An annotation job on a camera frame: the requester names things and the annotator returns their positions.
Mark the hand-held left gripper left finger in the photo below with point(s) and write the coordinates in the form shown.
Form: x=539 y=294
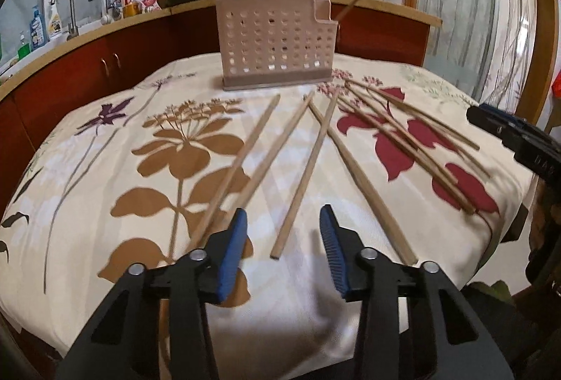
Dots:
x=232 y=248

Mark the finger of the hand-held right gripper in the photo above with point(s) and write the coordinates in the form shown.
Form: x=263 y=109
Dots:
x=495 y=121

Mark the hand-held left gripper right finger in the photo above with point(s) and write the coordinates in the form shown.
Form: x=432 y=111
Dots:
x=333 y=248

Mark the light wooden chopstick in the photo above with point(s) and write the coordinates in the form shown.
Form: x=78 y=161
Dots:
x=310 y=169
x=279 y=143
x=250 y=147
x=364 y=187

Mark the beige perforated chopstick holder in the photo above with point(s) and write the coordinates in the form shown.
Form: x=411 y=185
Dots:
x=271 y=42

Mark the frosted sliding glass door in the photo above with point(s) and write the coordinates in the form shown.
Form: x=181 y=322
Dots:
x=460 y=12

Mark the floral tablecloth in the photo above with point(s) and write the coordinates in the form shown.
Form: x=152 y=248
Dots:
x=109 y=169

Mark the pink seasoning packet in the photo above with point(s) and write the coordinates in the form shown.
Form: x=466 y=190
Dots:
x=150 y=4

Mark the white spray cleaner bottle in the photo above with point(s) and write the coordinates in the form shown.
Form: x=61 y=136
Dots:
x=54 y=23

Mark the green liquid bottle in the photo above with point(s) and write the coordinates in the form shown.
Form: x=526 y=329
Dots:
x=23 y=49

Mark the steel gooseneck faucet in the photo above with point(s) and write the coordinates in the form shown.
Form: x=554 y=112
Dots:
x=70 y=7

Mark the blue dish soap bottle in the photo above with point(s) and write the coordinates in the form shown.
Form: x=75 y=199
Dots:
x=37 y=27

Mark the wooden door frame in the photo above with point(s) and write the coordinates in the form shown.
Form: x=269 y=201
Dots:
x=543 y=55

